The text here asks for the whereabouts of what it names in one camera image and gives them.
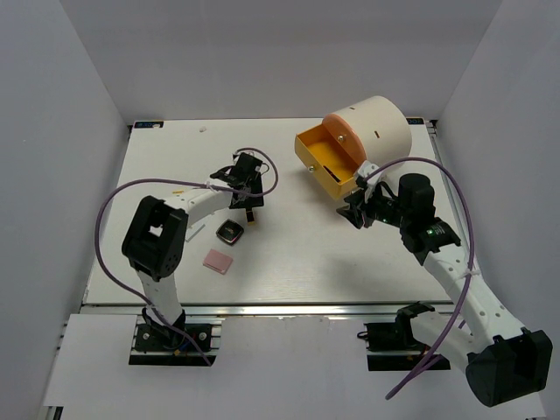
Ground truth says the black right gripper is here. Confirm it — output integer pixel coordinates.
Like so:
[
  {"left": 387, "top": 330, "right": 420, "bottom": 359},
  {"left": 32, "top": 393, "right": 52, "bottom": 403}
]
[{"left": 336, "top": 182, "right": 410, "bottom": 229}]

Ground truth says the gold black lipstick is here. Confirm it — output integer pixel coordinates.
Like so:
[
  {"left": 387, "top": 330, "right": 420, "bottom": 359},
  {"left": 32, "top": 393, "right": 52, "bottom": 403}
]
[
  {"left": 323, "top": 166, "right": 340, "bottom": 183},
  {"left": 245, "top": 208, "right": 256, "bottom": 226}
]

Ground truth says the orange top drawer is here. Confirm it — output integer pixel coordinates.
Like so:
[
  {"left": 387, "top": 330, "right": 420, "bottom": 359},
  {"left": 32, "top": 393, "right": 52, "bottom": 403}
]
[{"left": 322, "top": 113, "right": 367, "bottom": 165}]

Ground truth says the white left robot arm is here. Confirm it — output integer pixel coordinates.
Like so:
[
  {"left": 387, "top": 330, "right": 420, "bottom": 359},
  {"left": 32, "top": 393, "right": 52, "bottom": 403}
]
[{"left": 122, "top": 148, "right": 265, "bottom": 349}]

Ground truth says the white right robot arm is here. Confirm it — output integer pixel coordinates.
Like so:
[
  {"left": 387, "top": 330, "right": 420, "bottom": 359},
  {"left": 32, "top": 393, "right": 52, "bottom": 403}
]
[{"left": 337, "top": 173, "right": 553, "bottom": 407}]

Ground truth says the pink square makeup sponge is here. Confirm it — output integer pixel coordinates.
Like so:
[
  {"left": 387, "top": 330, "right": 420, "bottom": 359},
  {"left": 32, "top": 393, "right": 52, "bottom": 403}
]
[{"left": 203, "top": 249, "right": 233, "bottom": 275}]

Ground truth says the black square compact case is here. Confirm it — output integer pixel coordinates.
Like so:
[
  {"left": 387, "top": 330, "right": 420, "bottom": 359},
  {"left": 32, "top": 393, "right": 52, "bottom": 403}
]
[{"left": 215, "top": 219, "right": 244, "bottom": 246}]

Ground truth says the round cream drawer organizer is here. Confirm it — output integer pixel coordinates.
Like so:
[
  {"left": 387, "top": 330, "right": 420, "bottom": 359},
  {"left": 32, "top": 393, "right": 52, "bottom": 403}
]
[{"left": 333, "top": 95, "right": 412, "bottom": 166}]

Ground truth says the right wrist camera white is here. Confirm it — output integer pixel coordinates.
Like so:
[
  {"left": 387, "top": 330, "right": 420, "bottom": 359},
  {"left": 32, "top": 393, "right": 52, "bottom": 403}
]
[{"left": 353, "top": 160, "right": 382, "bottom": 194}]

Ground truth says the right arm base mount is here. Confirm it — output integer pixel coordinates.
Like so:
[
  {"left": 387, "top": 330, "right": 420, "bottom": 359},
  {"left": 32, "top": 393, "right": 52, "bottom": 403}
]
[{"left": 356, "top": 302, "right": 435, "bottom": 372}]

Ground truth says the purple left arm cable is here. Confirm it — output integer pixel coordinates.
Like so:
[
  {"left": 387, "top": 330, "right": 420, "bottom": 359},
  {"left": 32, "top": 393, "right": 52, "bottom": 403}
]
[{"left": 94, "top": 147, "right": 280, "bottom": 367}]

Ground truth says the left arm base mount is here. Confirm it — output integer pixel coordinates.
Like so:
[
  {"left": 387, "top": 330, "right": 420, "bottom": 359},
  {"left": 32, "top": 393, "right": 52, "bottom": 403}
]
[{"left": 129, "top": 319, "right": 221, "bottom": 368}]

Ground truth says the aluminium table front rail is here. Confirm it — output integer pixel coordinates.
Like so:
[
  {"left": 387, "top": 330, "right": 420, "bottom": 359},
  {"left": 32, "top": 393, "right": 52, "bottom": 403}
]
[{"left": 79, "top": 301, "right": 454, "bottom": 317}]

